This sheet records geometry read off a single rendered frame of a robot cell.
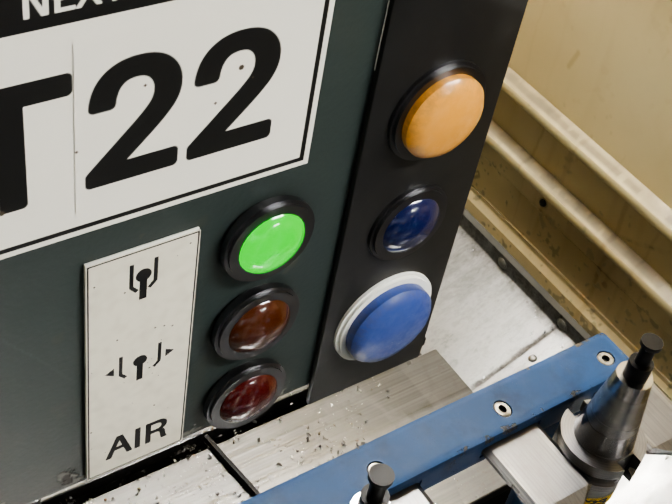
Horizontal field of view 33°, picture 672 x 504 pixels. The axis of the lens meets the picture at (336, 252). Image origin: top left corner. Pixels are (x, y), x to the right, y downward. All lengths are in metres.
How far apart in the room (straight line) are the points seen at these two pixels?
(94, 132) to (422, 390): 1.03
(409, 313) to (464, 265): 1.15
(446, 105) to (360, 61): 0.03
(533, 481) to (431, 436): 0.08
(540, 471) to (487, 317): 0.65
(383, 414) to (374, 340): 0.88
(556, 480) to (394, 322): 0.49
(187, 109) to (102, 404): 0.09
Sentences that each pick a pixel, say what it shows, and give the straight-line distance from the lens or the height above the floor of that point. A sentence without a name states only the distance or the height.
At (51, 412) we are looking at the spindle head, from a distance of 0.30.
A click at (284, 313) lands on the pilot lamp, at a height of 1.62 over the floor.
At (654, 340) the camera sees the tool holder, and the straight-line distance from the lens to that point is 0.77.
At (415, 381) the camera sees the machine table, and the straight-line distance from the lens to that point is 1.26.
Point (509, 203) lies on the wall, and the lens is 1.45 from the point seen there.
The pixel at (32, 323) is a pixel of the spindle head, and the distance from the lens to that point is 0.27.
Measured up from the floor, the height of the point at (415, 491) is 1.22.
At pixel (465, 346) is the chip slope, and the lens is 1.44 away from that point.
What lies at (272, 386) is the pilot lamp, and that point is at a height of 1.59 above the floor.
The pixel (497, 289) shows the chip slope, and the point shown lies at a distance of 1.47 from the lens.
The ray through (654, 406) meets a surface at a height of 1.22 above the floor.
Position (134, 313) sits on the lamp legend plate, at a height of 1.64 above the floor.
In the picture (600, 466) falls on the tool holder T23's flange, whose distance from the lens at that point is 0.83.
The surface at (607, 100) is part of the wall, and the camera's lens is 1.28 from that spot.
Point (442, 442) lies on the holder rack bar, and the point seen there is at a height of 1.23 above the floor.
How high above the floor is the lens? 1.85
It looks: 44 degrees down
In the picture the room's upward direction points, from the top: 12 degrees clockwise
